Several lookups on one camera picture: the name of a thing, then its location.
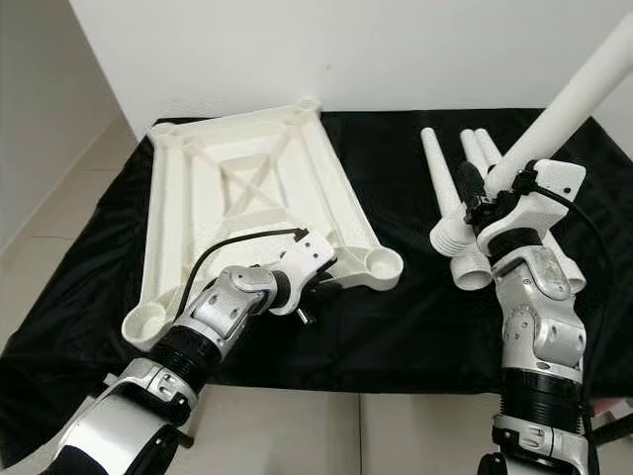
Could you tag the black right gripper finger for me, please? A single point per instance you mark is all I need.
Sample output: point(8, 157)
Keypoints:
point(472, 183)

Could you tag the white plastic table leg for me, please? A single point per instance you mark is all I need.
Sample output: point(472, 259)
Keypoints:
point(445, 188)
point(564, 109)
point(473, 158)
point(495, 150)

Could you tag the white plastic table top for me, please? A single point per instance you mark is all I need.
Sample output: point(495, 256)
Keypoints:
point(208, 198)

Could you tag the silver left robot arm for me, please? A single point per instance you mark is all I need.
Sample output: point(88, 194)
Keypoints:
point(218, 312)

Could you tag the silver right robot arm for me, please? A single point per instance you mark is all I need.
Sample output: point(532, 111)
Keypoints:
point(544, 336)

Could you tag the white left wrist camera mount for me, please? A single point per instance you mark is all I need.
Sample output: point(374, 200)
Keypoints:
point(307, 259)

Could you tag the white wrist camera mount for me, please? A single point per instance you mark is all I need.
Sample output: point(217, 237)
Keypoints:
point(307, 259)
point(554, 183)

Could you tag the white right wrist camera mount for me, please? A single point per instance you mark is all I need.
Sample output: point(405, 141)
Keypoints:
point(554, 183)

